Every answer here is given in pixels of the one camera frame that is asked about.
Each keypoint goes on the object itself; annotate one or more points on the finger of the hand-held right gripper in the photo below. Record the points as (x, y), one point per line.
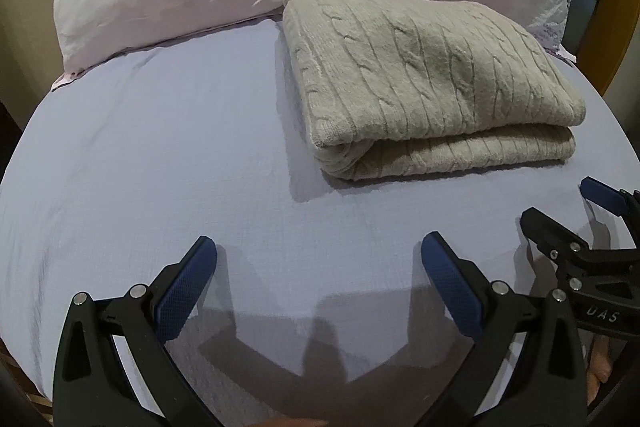
(550, 234)
(602, 196)

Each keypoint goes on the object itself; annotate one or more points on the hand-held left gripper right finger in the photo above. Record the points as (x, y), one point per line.
(450, 282)

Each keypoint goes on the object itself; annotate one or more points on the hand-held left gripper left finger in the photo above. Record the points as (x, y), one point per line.
(182, 279)

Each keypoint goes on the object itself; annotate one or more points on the person's right hand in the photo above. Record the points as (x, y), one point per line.
(599, 369)

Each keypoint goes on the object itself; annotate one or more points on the lavender bed sheet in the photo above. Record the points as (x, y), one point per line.
(175, 167)

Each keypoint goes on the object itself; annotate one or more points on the wooden bed frame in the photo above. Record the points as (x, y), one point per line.
(612, 2)

